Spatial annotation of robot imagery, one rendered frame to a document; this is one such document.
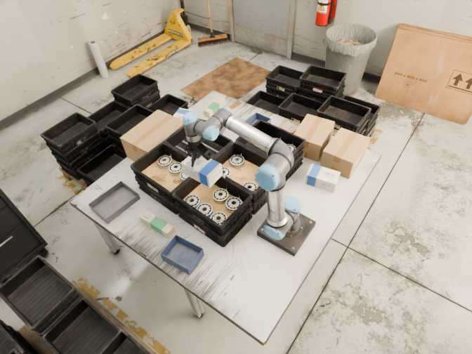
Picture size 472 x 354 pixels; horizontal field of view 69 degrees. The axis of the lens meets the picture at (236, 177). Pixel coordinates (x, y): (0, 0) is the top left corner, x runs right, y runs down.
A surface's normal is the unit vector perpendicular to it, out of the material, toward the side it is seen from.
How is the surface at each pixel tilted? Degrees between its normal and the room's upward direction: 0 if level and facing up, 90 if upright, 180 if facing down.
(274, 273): 0
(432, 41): 82
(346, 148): 0
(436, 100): 73
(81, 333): 0
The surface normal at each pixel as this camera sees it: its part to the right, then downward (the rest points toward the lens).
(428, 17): -0.58, 0.62
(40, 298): -0.05, -0.68
